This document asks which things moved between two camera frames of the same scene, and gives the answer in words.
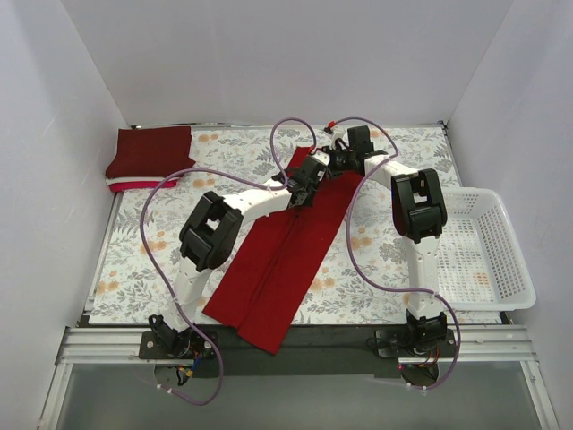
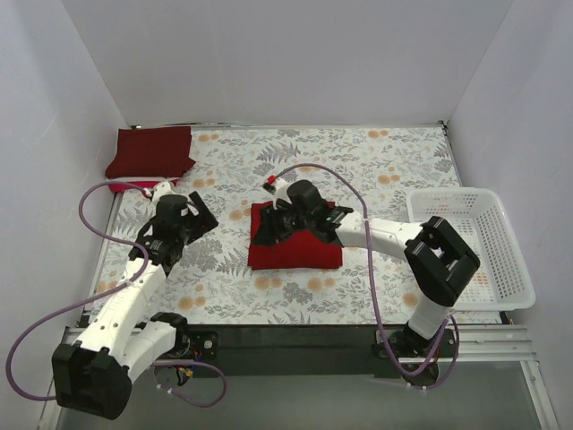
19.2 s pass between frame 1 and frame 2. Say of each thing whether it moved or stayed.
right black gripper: moved
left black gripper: moved
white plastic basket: stayed
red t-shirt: moved
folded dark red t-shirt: stayed
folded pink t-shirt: stayed
